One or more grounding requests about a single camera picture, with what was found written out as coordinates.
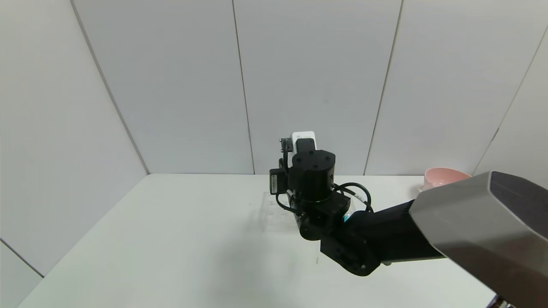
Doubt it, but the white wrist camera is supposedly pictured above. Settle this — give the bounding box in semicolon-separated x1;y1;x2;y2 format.
292;131;317;154

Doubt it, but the pink bowl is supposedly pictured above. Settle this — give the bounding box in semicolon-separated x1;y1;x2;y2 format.
421;167;472;191

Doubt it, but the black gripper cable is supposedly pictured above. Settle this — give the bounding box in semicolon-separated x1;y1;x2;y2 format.
333;183;374;213

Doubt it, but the clear plastic test tube rack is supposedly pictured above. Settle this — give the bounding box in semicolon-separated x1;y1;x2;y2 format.
262;191;301;232

